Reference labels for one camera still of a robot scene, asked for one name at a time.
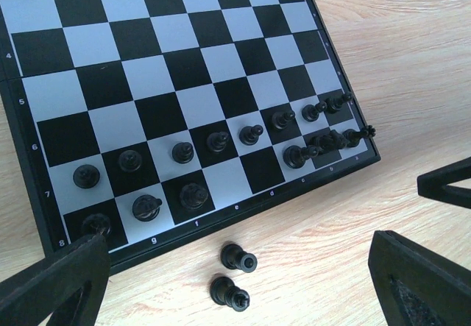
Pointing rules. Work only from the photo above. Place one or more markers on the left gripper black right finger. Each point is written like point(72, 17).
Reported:
point(416, 286)

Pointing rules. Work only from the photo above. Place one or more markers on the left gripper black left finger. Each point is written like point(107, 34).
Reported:
point(66, 288)

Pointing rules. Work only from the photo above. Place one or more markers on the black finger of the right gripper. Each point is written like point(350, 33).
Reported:
point(438, 184)

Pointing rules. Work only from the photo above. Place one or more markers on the black pawn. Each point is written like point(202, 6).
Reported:
point(249, 135)
point(183, 152)
point(281, 119)

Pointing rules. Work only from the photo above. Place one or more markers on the black chess piece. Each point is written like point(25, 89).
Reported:
point(353, 137)
point(329, 142)

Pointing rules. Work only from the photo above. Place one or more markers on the black and white chessboard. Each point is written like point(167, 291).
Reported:
point(84, 80)

